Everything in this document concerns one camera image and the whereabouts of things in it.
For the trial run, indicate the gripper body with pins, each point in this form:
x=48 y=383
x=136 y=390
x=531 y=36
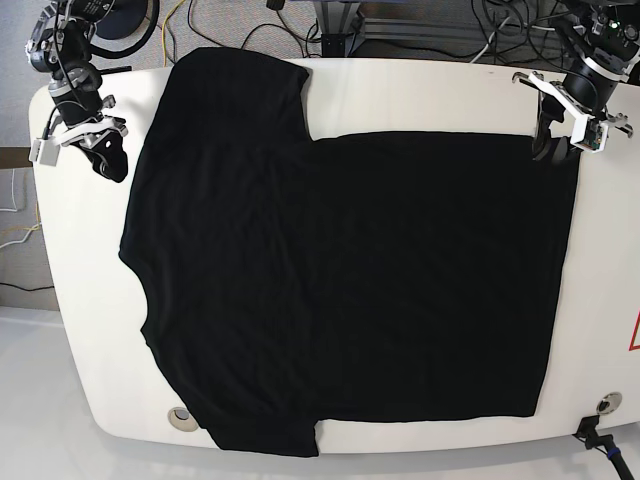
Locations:
x=585 y=91
x=88 y=133

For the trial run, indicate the black T-shirt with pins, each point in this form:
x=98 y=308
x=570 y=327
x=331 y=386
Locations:
x=379 y=277

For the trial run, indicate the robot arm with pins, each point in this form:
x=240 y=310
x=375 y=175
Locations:
x=60 y=46
x=596 y=31

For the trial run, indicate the black flat bar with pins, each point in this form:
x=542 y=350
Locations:
x=110 y=71

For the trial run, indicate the round black stand base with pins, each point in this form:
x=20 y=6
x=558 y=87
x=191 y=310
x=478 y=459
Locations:
x=124 y=18

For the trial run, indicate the red warning triangle sticker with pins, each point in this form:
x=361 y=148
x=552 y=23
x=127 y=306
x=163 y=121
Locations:
x=634 y=343

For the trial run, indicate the right metal table grommet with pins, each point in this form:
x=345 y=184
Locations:
x=609 y=403

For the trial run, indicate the metal table grommet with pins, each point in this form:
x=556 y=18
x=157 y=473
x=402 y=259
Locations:
x=609 y=403
x=181 y=419

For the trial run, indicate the left metal table grommet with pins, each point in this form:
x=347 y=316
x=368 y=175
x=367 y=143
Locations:
x=181 y=419

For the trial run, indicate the white camera box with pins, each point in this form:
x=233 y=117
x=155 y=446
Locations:
x=589 y=134
x=44 y=152

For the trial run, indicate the aluminium frame post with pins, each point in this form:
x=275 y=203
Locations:
x=338 y=25

